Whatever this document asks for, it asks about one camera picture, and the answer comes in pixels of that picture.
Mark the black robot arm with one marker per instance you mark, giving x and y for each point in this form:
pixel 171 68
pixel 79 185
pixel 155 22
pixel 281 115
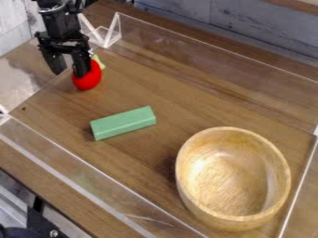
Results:
pixel 62 37

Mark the red fuzzy ball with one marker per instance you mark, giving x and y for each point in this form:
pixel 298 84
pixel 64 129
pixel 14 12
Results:
pixel 91 79

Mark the green rectangular block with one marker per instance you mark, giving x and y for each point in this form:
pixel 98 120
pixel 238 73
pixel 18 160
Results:
pixel 122 123

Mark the clear acrylic tray walls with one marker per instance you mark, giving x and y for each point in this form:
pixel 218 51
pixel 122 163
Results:
pixel 114 185

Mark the black metal bracket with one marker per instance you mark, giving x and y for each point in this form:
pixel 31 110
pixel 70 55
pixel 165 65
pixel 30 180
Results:
pixel 40 224

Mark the wooden bowl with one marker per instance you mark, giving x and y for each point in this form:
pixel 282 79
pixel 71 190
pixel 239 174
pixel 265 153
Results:
pixel 233 178

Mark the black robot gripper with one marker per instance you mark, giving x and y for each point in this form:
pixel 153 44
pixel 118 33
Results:
pixel 72 44

